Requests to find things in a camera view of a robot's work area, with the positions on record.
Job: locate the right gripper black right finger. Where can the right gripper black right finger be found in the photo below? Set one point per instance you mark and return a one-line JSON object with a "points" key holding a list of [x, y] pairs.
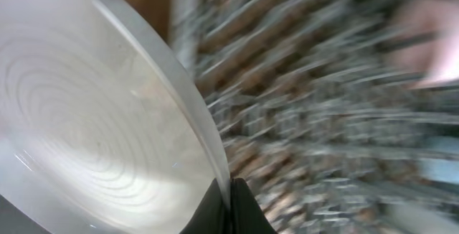
{"points": [[246, 215]]}

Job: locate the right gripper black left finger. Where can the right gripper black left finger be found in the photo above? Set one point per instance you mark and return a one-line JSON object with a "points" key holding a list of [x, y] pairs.
{"points": [[211, 215]]}

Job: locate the grey plate with food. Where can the grey plate with food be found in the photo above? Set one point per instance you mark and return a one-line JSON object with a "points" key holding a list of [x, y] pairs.
{"points": [[102, 129]]}

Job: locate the light blue cup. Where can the light blue cup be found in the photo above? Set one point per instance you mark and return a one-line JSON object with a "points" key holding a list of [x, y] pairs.
{"points": [[437, 169]]}

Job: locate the pink bowl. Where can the pink bowl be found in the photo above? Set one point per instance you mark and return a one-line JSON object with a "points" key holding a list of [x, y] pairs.
{"points": [[428, 43]]}

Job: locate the grey plastic dishwasher rack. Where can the grey plastic dishwasher rack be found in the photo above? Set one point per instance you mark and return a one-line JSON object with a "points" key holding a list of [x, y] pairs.
{"points": [[328, 136]]}

